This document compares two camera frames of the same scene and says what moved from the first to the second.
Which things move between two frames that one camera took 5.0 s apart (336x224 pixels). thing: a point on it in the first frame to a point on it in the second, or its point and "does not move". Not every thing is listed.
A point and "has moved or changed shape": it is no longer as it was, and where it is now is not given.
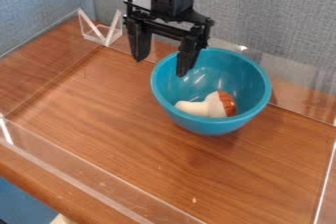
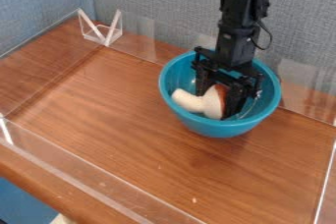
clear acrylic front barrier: [88, 176] does not move
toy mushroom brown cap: [228, 103] has moved or changed shape
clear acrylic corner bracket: [100, 33] does not move
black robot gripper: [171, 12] to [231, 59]
